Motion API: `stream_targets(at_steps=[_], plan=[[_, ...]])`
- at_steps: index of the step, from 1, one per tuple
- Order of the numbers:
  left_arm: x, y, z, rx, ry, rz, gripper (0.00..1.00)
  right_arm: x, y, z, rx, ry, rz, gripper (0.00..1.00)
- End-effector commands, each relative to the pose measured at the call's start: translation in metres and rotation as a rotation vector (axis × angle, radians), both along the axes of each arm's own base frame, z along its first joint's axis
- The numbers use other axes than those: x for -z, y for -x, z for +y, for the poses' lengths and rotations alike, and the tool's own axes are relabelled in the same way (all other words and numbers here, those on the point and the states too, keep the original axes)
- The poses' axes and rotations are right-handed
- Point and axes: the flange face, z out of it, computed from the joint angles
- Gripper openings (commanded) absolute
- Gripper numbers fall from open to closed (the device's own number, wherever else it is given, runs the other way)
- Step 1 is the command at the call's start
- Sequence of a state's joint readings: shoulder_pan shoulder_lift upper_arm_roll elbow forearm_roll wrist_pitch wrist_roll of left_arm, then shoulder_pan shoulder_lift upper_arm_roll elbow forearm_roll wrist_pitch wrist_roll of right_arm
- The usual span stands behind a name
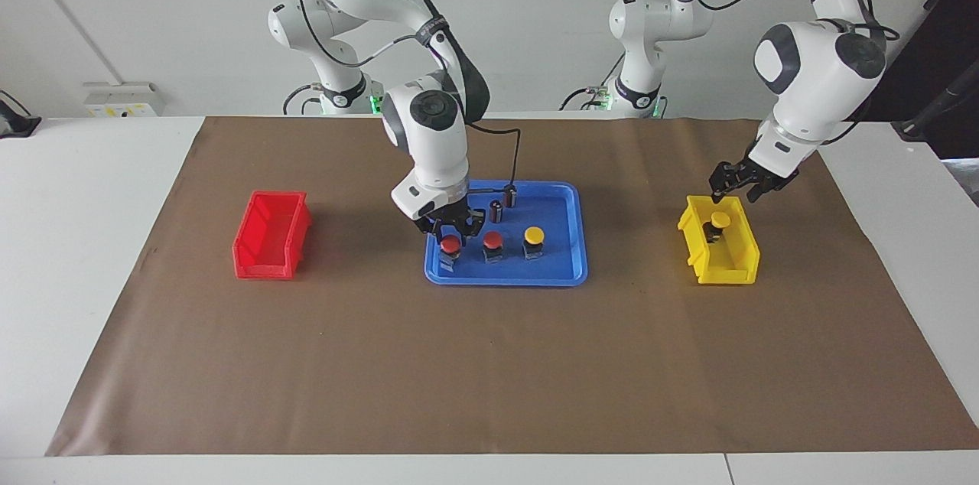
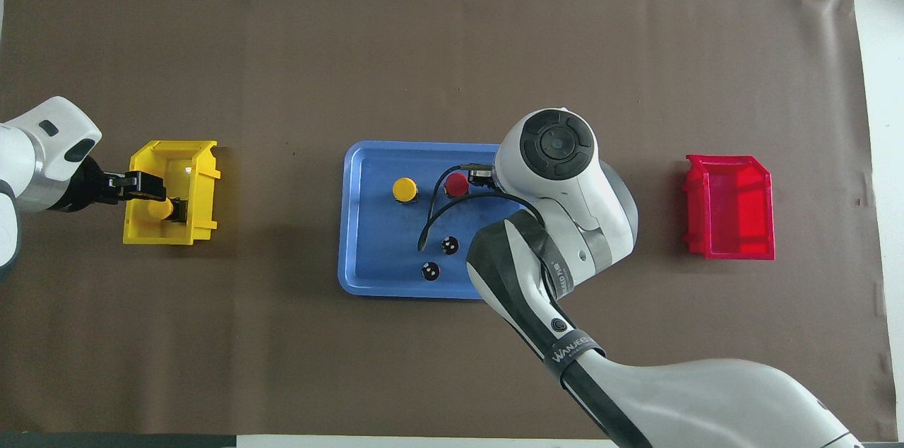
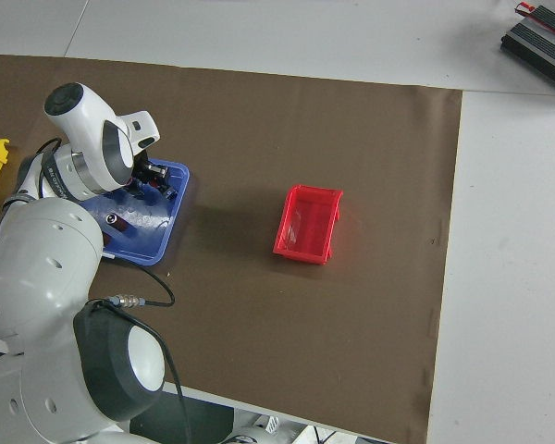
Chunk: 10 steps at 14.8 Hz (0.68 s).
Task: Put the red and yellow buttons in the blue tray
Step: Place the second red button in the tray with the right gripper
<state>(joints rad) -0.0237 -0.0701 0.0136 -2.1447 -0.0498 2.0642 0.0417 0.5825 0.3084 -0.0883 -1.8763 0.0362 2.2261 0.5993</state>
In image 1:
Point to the red push button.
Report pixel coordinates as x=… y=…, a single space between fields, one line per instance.
x=492 y=240
x=450 y=244

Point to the brown paper mat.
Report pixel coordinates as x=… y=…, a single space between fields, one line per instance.
x=489 y=370

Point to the small black cylinder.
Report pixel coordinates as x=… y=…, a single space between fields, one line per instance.
x=496 y=213
x=509 y=196

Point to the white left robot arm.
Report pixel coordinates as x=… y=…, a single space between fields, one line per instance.
x=811 y=79

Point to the black stand pole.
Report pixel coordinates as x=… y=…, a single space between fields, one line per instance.
x=944 y=95

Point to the yellow plastic bin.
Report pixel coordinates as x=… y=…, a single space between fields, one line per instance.
x=734 y=263

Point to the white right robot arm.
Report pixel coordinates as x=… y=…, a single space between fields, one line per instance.
x=436 y=141

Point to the white wall socket box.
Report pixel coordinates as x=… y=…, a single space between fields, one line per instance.
x=122 y=99

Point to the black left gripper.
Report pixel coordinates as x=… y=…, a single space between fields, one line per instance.
x=765 y=173

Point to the dark background panel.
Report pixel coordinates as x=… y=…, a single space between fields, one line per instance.
x=941 y=11

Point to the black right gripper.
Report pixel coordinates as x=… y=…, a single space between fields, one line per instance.
x=447 y=213

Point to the red plastic bin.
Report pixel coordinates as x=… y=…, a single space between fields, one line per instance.
x=268 y=240

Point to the blue plastic tray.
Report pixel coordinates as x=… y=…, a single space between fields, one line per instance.
x=562 y=263

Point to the yellow push button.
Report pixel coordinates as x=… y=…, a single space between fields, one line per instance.
x=720 y=219
x=534 y=235

